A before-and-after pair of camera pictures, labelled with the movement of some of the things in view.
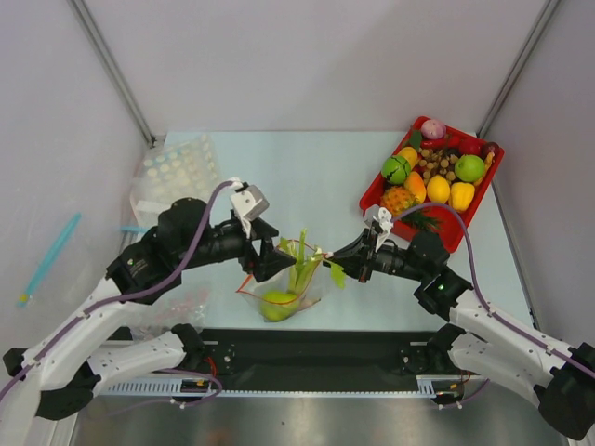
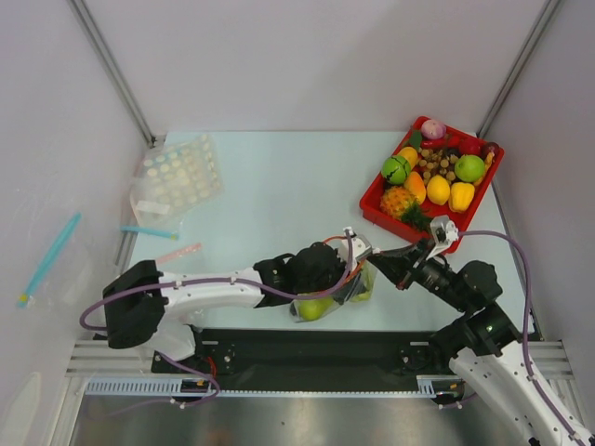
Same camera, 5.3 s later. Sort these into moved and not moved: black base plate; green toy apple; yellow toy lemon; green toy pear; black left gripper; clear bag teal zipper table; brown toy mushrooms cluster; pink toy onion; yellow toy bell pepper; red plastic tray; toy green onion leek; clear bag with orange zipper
Moved: black left gripper; clear bag with orange zipper; green toy pear; toy green onion leek
Not moved: yellow toy lemon; black base plate; pink toy onion; brown toy mushrooms cluster; green toy apple; yellow toy bell pepper; red plastic tray; clear bag teal zipper table
